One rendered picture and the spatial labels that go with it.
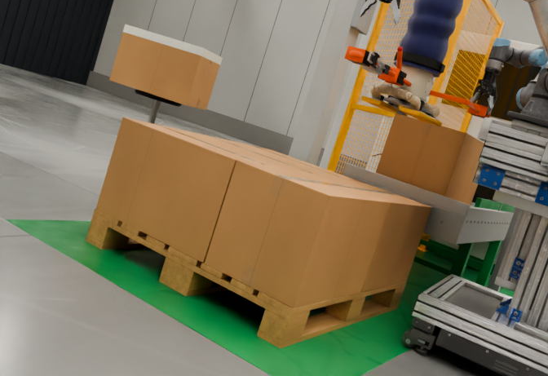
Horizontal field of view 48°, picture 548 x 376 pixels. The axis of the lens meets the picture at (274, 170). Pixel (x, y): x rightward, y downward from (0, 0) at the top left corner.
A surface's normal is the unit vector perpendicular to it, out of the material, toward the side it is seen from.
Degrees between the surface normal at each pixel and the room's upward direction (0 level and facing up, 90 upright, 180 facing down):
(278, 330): 90
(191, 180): 90
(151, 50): 90
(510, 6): 90
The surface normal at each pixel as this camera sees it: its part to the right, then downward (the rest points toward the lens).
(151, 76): -0.24, 0.01
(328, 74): -0.51, -0.08
